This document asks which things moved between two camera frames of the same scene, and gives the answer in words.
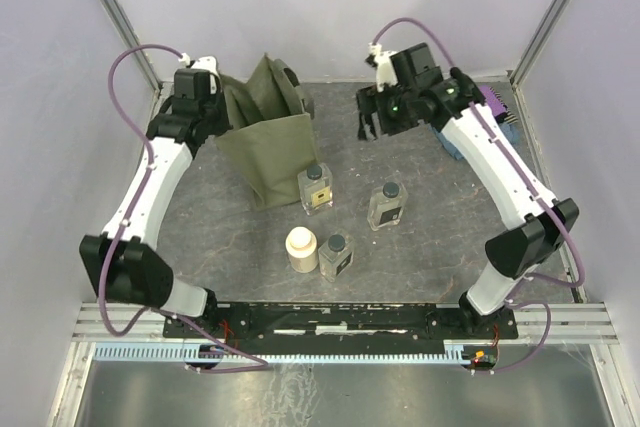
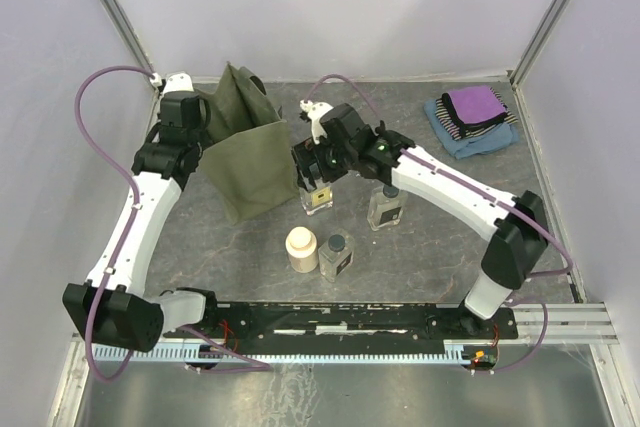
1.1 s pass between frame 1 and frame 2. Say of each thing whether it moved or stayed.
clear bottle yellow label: stayed
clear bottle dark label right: stayed
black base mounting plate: stayed
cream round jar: stayed
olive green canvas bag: moved
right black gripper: moved
